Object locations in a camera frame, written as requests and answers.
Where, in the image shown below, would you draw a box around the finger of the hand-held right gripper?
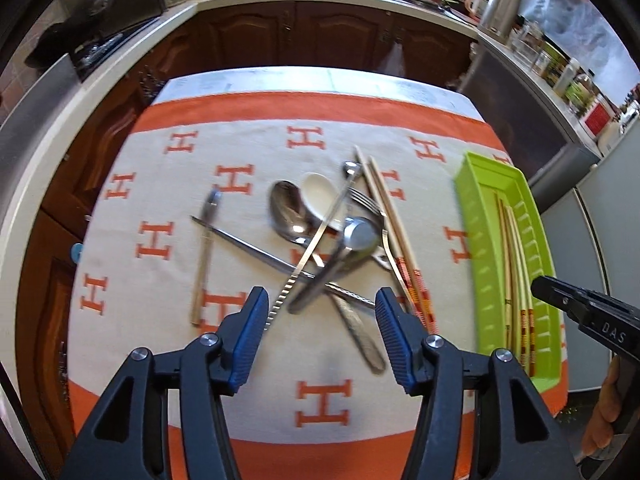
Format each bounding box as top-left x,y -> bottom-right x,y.
531,275 -> 597,322

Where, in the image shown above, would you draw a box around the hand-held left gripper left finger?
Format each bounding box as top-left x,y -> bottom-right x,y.
60,286 -> 271,480

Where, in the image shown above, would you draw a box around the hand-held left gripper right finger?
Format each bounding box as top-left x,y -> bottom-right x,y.
375,287 -> 583,480

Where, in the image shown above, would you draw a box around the green plastic tray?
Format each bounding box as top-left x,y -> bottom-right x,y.
454,151 -> 563,393

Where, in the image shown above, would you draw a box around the small spoon gold handle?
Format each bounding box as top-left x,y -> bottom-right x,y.
189,189 -> 223,326

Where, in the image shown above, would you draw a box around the metal chopstick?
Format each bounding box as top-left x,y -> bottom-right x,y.
190,215 -> 377,308
200,222 -> 377,308

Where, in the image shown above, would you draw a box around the steel spoon wide handle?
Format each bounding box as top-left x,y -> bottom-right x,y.
287,216 -> 388,313

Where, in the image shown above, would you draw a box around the steel fork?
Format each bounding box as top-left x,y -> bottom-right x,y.
345,187 -> 421,318

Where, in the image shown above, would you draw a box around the cream chopstick red striped end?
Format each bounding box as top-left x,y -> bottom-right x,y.
504,204 -> 527,361
369,156 -> 438,334
512,210 -> 536,373
354,146 -> 431,328

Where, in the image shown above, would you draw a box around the person's right hand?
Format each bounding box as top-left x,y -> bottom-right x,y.
581,360 -> 621,457

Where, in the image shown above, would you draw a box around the grey refrigerator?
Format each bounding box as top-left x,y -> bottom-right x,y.
540,105 -> 640,393

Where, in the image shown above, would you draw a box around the brown wooden chopstick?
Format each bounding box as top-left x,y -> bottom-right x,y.
495,192 -> 513,353

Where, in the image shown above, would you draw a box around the orange white printed tablecloth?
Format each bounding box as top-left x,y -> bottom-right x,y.
67,91 -> 571,480

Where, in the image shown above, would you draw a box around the long thin steel spoon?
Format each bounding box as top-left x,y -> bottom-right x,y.
267,161 -> 362,326

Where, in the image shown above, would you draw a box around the white ceramic spoon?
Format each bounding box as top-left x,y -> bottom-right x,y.
299,172 -> 351,233

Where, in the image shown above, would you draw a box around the grey metal cupboard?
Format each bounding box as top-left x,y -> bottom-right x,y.
460,35 -> 603,196

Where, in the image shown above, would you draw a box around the red white box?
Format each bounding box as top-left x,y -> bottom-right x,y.
580,100 -> 616,136

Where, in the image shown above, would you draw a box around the row of bottles and jars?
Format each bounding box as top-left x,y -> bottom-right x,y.
510,15 -> 640,151

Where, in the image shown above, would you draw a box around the steel kettle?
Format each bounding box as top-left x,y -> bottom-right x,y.
479,0 -> 521,36

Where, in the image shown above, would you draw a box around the brown wooden kitchen cabinets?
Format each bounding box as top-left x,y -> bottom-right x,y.
15,0 -> 481,461

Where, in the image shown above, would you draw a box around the black gas stove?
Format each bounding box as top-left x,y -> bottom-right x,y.
70,30 -> 126,83

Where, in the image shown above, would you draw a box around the white kitchen countertop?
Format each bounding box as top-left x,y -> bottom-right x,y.
0,0 -> 481,241

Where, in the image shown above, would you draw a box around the large steel spoon hammered handle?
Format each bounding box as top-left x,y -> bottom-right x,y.
269,180 -> 388,376

